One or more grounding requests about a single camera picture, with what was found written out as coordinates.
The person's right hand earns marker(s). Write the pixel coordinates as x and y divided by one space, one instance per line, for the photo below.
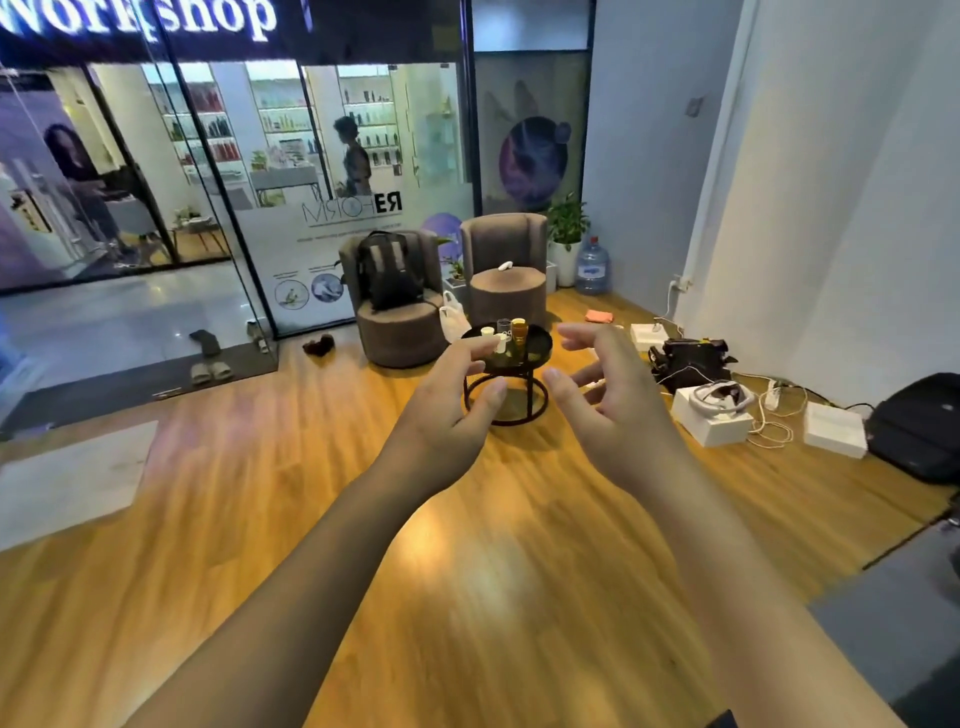
630 427

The person's left hand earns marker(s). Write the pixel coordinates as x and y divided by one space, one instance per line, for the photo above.
439 427

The person's left thumb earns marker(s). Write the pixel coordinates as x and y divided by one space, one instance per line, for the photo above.
489 406

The person's right thumb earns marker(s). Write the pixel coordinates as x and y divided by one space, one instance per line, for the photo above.
566 405

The person's right forearm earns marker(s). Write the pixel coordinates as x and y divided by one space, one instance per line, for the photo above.
750 600

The person's left forearm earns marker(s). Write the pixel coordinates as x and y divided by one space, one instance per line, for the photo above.
300 600

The round black side table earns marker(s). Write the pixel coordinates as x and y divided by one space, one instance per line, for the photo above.
525 360

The clear glass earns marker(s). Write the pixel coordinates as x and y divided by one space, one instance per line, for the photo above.
503 328

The orange bottle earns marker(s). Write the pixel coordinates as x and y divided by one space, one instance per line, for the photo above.
519 331

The orange cloth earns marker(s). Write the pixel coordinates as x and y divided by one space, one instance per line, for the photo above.
598 316

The small white box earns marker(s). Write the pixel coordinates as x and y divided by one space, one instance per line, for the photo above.
646 335

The brown round armchair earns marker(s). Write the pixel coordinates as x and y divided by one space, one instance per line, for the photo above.
397 330
506 289

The small potted plant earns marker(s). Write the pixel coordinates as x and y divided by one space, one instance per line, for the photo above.
455 271

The blue water jug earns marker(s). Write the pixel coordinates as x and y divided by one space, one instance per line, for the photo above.
592 268

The white box under headset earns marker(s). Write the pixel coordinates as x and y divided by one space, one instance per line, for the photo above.
705 427

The white headset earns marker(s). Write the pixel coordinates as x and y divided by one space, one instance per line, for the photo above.
720 396

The potted green plant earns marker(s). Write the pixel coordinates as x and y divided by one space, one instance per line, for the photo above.
566 232

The dark brown shoes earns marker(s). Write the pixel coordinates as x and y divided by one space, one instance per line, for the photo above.
319 346

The white power strip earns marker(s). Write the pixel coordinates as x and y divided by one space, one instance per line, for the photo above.
771 395

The sandals by glass door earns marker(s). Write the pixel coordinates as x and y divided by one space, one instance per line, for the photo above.
258 336

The beige slipper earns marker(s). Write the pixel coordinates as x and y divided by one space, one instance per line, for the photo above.
200 373
222 370

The flat white box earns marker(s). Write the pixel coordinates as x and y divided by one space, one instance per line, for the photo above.
835 429

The shelves of bottles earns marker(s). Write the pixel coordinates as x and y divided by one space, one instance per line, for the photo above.
285 120

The large black bag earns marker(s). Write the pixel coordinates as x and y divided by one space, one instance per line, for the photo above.
919 427

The dark doormat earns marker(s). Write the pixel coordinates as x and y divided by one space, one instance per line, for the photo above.
135 386

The grey floor mat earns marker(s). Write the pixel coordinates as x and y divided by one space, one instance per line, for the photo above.
71 484

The illuminated white sign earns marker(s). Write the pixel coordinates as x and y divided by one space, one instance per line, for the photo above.
142 16

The black camera bag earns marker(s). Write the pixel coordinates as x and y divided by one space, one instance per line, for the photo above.
690 361

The white wall outlet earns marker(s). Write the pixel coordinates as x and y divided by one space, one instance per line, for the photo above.
681 283

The purple round wall poster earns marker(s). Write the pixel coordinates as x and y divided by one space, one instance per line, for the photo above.
534 154

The grey wall switch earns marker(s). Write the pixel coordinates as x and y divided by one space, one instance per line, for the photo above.
694 106

